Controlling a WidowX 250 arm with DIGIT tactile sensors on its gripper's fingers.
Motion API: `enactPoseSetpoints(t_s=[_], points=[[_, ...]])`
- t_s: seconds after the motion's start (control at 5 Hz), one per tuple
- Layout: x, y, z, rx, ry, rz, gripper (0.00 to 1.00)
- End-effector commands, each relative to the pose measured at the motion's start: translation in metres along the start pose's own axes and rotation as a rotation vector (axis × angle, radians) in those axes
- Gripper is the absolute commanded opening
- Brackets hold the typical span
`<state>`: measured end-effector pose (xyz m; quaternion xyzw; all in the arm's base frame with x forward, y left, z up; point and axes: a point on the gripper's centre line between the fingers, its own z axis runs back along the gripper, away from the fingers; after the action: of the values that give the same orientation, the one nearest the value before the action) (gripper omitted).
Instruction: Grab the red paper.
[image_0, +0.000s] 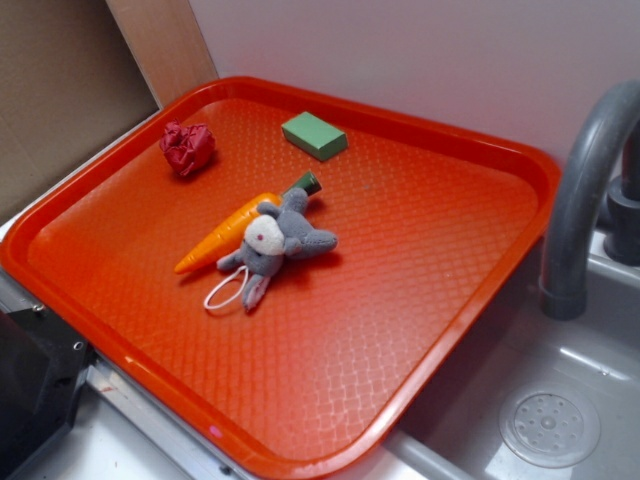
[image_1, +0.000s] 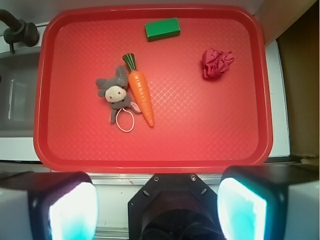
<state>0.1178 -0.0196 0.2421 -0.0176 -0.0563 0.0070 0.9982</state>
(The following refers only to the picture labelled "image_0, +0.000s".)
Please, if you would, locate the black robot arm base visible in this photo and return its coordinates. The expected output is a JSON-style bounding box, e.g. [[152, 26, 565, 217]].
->
[[1, 309, 93, 479]]

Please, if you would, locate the grey plush bunny toy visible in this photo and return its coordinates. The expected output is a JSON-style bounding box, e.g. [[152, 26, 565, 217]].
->
[[203, 187, 338, 312]]

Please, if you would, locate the orange plastic tray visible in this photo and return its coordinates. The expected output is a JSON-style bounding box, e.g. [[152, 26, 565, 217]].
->
[[1, 77, 560, 479]]

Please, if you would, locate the orange toy carrot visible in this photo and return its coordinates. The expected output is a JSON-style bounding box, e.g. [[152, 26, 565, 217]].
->
[[174, 171, 322, 275]]

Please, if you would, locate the green rectangular block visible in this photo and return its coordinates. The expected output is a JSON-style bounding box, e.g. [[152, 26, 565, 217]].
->
[[281, 112, 348, 162]]

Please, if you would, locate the crumpled red paper ball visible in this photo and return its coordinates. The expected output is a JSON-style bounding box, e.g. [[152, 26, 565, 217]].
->
[[159, 120, 216, 177]]

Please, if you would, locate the light wooden board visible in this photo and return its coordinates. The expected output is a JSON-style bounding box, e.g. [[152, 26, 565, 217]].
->
[[106, 0, 219, 108]]

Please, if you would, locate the grey toy sink basin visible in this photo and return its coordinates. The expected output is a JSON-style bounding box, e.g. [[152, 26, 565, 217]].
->
[[394, 234, 640, 480]]

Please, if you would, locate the grey toy faucet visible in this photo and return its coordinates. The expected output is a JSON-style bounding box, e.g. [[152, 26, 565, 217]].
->
[[539, 79, 639, 320]]

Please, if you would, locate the brown cardboard panel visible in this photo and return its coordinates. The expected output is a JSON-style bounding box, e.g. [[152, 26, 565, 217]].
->
[[1, 1, 157, 221]]

